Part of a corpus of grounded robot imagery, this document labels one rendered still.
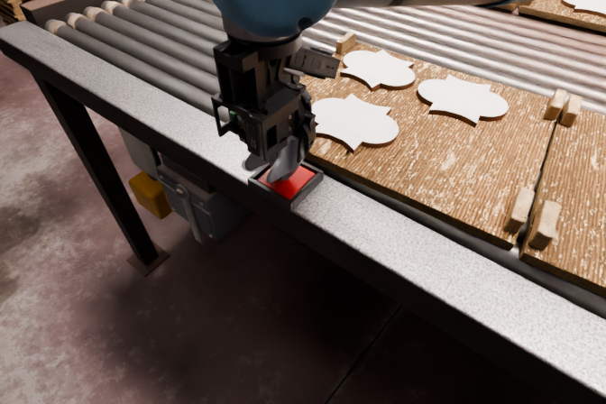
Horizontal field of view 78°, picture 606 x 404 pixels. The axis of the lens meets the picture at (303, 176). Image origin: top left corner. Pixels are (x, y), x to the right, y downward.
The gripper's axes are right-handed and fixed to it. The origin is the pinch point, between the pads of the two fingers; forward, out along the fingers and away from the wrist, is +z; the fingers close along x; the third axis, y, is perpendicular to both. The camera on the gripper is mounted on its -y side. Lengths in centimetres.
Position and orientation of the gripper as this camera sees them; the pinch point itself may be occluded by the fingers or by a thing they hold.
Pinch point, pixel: (285, 169)
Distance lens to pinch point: 50.9
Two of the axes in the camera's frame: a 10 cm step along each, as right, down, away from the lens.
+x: 8.0, 4.3, -4.2
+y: -6.0, 5.7, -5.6
